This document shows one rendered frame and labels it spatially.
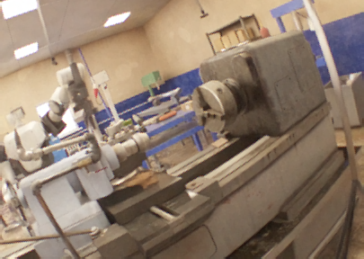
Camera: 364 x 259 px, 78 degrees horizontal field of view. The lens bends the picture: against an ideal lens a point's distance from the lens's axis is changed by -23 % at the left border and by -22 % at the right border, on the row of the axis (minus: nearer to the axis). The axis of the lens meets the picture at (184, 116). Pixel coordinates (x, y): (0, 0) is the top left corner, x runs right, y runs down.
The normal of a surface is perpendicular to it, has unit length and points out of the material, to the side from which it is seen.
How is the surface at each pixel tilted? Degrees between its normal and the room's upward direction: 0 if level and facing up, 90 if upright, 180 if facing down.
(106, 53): 90
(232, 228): 90
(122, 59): 90
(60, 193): 73
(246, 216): 90
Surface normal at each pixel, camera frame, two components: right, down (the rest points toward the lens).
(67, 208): 0.30, -0.44
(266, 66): 0.49, -0.07
